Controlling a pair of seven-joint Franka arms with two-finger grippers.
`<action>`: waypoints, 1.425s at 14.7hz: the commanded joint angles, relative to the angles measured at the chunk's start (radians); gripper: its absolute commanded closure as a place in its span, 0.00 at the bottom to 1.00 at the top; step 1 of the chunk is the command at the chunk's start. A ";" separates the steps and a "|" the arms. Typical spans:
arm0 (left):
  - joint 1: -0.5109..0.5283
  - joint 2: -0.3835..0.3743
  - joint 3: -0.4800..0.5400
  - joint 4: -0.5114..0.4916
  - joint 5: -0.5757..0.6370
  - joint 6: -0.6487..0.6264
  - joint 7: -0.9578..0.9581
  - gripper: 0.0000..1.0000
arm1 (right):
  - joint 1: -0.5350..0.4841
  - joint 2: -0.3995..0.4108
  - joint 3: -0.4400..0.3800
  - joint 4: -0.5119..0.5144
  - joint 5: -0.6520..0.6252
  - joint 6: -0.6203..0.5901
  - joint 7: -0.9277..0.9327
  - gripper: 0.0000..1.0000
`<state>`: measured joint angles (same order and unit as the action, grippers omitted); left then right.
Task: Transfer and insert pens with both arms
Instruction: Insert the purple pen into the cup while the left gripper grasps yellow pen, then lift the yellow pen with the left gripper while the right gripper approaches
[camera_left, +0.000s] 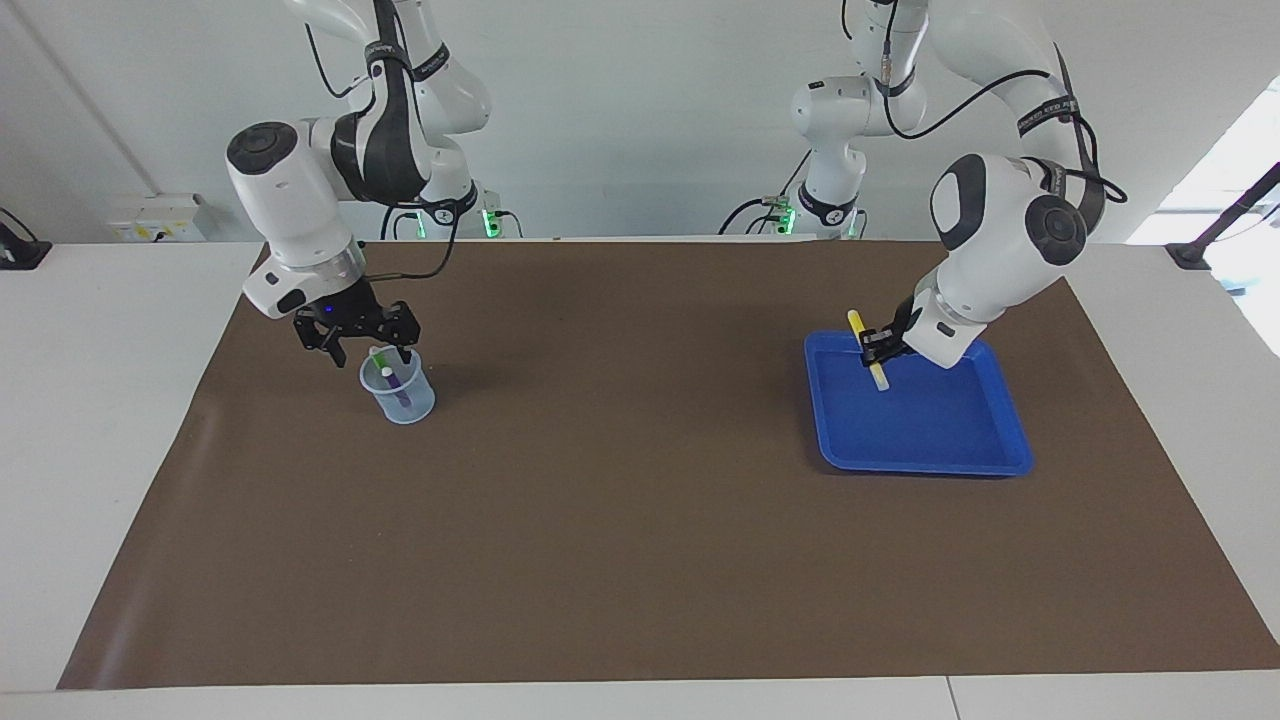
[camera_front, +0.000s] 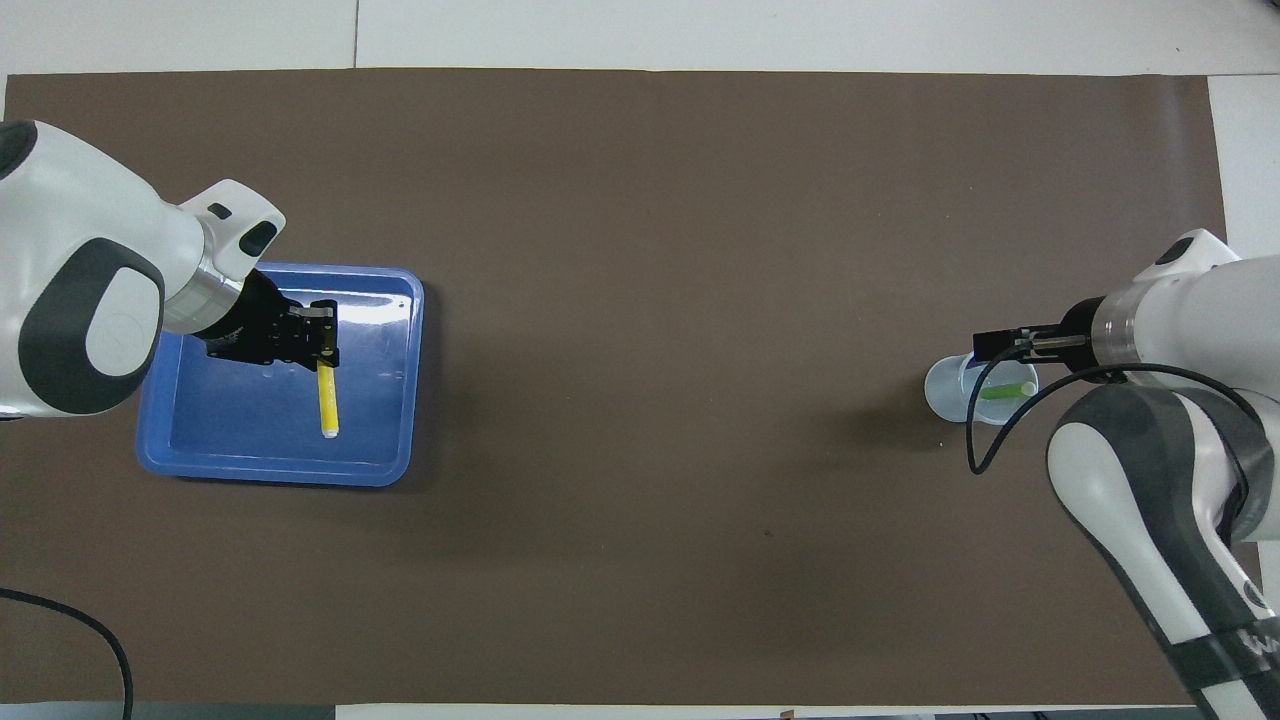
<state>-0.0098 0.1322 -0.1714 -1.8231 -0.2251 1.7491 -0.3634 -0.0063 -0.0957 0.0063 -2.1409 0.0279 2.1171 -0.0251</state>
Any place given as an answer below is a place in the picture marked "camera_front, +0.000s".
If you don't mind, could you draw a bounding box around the brown table mat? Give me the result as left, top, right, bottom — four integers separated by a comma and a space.
0, 68, 1276, 706

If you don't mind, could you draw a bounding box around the blue plastic tray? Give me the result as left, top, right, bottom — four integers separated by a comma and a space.
135, 262, 425, 488

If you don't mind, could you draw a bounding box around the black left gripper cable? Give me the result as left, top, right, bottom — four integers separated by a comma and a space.
0, 588, 134, 720

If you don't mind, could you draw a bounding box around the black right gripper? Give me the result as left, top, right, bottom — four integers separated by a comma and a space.
973, 300, 1105, 369

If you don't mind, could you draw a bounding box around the translucent plastic cup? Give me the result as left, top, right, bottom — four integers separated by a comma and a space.
923, 350, 1041, 426

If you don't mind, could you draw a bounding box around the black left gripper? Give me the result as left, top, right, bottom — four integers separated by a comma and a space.
205, 268, 341, 369

